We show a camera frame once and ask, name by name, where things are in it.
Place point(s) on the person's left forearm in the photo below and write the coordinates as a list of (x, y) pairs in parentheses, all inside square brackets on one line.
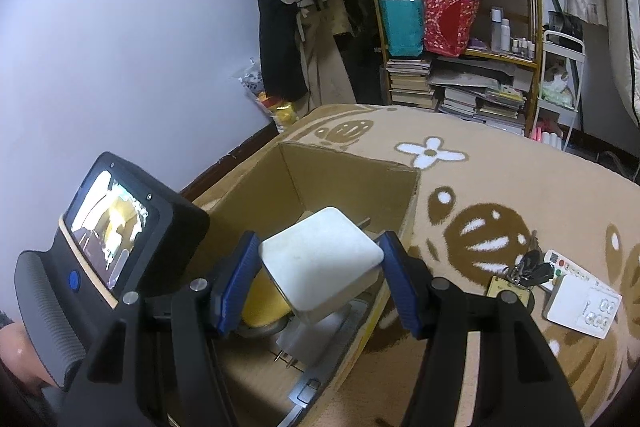
[(20, 352)]

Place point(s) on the narrow stack of books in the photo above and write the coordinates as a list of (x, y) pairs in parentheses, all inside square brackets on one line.
[(410, 87)]

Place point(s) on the beige hanging garment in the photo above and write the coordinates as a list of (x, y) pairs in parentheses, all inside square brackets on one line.
[(325, 72)]

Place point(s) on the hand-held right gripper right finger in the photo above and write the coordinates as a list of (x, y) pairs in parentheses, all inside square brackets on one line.
[(400, 287)]

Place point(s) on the cream hanging duvet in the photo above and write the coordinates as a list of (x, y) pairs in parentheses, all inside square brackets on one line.
[(625, 7)]

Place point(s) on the clear bag with yellow toys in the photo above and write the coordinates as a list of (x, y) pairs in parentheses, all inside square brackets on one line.
[(255, 82)]

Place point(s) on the wide stack of books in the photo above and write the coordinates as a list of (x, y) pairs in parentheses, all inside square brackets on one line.
[(480, 107)]

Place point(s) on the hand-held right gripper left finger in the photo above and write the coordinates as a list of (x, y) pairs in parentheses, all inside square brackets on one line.
[(235, 287)]

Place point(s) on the beige printed blanket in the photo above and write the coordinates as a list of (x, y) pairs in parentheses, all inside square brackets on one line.
[(500, 177)]

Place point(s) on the row of small bottles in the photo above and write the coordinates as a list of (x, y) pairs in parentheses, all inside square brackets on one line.
[(522, 47)]

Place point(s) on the red gift bag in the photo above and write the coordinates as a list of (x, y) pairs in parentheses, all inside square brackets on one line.
[(447, 27)]

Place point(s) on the white cube charger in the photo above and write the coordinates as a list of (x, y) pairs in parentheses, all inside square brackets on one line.
[(320, 257)]

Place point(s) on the cardboard box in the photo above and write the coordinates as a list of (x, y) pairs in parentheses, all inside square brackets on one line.
[(325, 177)]

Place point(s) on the white plug adapter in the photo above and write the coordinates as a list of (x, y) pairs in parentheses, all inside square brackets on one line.
[(315, 339)]

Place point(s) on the teal bag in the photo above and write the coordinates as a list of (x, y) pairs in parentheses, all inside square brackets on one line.
[(402, 27)]

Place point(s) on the black hanging garment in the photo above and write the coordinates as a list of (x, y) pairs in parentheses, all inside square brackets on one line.
[(280, 47)]

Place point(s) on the white metal cart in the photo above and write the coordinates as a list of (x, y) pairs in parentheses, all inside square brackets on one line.
[(562, 38)]

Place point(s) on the key bunch with wooden tag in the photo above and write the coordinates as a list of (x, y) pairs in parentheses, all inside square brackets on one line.
[(525, 269)]

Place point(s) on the yellow round disc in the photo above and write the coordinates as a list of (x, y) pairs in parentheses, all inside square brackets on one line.
[(262, 307)]

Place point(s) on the white power strip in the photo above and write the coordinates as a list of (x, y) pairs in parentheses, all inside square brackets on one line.
[(575, 307)]

